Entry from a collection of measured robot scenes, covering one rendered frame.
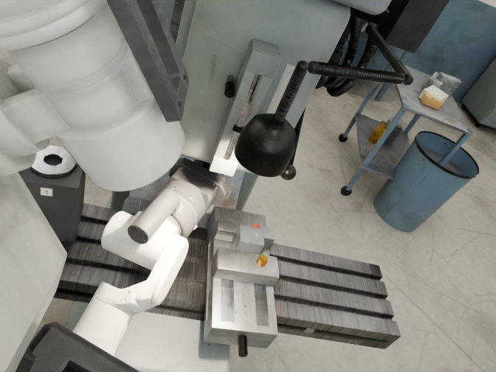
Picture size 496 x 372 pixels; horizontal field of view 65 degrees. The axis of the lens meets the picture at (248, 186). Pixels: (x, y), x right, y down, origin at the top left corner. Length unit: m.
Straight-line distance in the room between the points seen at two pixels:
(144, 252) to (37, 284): 0.35
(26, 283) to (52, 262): 0.04
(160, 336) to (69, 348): 0.71
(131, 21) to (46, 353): 0.21
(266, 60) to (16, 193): 0.34
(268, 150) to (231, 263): 0.48
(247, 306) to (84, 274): 0.37
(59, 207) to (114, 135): 0.72
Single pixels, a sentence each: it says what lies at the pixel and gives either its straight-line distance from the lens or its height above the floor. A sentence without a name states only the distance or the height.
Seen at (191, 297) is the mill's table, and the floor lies 0.93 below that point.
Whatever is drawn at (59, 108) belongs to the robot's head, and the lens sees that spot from 0.22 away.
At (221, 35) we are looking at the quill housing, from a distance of 0.55.
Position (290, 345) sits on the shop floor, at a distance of 2.13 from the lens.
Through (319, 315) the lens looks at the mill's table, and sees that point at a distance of 1.07.
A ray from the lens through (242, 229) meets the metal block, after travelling 0.94.
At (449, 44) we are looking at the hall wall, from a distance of 5.82.
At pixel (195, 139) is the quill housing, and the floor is 1.36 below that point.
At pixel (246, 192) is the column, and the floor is 0.86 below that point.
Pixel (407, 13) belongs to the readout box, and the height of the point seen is 1.58.
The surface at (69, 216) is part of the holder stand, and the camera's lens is 0.94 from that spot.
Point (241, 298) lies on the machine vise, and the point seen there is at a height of 1.00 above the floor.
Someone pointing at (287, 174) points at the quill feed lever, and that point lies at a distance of 0.69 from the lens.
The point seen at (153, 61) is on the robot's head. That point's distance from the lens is 0.19.
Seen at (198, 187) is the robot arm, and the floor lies 1.26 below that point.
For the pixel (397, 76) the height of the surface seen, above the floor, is 1.58.
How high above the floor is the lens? 1.74
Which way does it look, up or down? 40 degrees down
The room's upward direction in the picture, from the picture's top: 25 degrees clockwise
